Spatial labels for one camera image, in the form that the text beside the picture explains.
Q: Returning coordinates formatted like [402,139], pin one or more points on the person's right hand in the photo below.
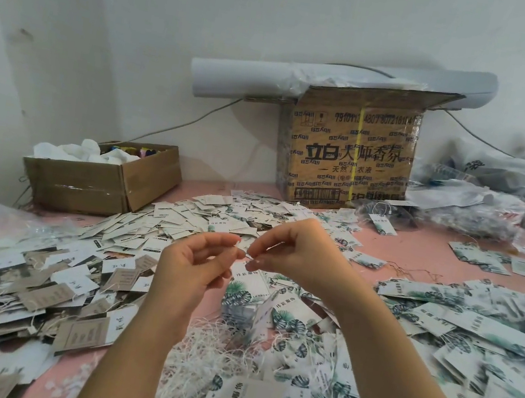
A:
[308,254]

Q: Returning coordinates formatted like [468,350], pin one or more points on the person's left hand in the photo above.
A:
[188,274]

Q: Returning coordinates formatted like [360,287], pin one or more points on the single white leaf print tag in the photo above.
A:
[240,303]

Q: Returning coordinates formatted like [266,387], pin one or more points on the heap of small tags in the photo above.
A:
[175,214]

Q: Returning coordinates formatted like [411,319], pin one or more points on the pile of brown white tags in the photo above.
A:
[20,301]

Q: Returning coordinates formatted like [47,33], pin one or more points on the pile of green leaf tags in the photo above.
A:
[465,366]

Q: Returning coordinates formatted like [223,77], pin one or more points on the person's left forearm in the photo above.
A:
[123,374]

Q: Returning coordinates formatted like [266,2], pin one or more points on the large printed cardboard box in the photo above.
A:
[350,156]

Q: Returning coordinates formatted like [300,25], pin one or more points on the small open cardboard box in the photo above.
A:
[100,179]

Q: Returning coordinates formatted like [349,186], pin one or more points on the white crumpled material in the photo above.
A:
[85,152]

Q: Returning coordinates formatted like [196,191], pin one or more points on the clear plastic bag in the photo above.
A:
[13,220]

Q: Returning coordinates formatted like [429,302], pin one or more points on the white roll in plastic wrap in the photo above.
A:
[253,76]

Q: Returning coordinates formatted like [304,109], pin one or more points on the heap of clear plastic bags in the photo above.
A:
[508,202]

